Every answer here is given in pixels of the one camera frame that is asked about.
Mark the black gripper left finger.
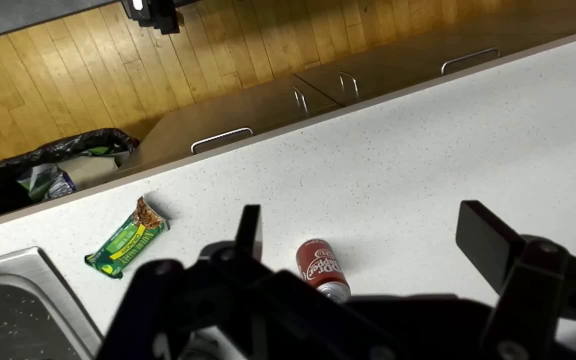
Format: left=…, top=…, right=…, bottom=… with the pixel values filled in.
left=234, top=204, right=262, bottom=261

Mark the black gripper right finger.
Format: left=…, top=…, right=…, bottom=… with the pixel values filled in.
left=456, top=201, right=525, bottom=295

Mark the red Dr Pepper can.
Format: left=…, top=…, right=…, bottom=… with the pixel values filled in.
left=296, top=239, right=350, bottom=303

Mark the green granola bar wrapper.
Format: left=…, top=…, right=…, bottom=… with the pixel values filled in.
left=83, top=196, right=170, bottom=279

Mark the wooden cabinet drawer front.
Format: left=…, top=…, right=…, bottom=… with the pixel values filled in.
left=121, top=76, right=338, bottom=174

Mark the wooden cabinet door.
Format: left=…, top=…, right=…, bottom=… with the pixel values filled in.
left=298, top=70, right=364, bottom=106
left=309, top=19, right=576, bottom=101

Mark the black trash bin with bag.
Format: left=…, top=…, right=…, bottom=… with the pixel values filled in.
left=0, top=128, right=137, bottom=216

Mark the stainless steel sink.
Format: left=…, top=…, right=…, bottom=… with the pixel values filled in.
left=0, top=249, right=102, bottom=360

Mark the silver cabinet door handle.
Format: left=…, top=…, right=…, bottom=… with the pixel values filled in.
left=291, top=91, right=309, bottom=115

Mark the long silver drawer handle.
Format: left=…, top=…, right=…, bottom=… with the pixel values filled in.
left=440, top=49, right=501, bottom=76

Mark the black camera stand base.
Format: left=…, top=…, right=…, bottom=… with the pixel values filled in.
left=119, top=0, right=180, bottom=34

